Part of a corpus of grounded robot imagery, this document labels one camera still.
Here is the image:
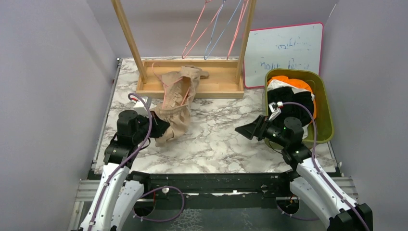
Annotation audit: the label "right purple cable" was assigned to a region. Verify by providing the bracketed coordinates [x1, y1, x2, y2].
[280, 102, 371, 231]

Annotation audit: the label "beige shorts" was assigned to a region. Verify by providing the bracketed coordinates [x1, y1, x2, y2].
[153, 65, 209, 147]

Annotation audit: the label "pink hanger of black shorts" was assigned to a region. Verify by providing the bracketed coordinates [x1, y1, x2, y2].
[181, 0, 225, 60]

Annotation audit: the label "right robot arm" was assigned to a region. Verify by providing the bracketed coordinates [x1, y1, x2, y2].
[235, 115, 373, 231]

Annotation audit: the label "pink wire hanger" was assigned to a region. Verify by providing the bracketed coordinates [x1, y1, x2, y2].
[227, 0, 249, 60]

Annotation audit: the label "pink framed whiteboard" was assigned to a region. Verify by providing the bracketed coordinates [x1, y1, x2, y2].
[243, 23, 324, 89]

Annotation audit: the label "olive green plastic bin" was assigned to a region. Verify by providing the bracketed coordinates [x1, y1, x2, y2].
[265, 68, 334, 144]

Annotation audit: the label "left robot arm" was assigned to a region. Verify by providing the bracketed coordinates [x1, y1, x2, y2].
[78, 110, 170, 231]

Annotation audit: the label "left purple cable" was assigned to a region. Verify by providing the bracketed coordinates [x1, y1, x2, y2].
[88, 93, 153, 231]

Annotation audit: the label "purple cable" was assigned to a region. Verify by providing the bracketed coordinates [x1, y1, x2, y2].
[88, 93, 153, 231]
[280, 102, 371, 231]

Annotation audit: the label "black shorts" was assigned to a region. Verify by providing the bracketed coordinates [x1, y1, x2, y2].
[267, 87, 314, 128]

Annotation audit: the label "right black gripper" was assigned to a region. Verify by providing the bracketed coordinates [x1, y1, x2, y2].
[236, 114, 289, 147]

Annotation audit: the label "blue wire hanger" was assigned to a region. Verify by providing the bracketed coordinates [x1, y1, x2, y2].
[203, 0, 244, 60]

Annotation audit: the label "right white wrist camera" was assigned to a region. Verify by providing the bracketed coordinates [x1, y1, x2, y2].
[268, 102, 283, 121]

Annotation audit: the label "wooden clothes rack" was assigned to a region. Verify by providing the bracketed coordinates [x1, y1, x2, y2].
[112, 0, 256, 100]

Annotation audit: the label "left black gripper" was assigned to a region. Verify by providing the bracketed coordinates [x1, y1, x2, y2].
[133, 110, 171, 144]

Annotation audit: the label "orange shorts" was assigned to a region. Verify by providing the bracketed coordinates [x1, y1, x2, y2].
[267, 76, 317, 119]

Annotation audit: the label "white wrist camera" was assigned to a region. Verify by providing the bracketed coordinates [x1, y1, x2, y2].
[268, 102, 283, 121]
[130, 96, 152, 117]

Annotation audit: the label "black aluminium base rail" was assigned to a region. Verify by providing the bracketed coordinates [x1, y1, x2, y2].
[136, 172, 292, 211]

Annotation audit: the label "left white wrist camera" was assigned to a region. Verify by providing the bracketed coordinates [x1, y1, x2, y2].
[130, 96, 152, 117]

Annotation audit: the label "white shorts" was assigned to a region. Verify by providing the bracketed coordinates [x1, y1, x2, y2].
[267, 76, 317, 139]

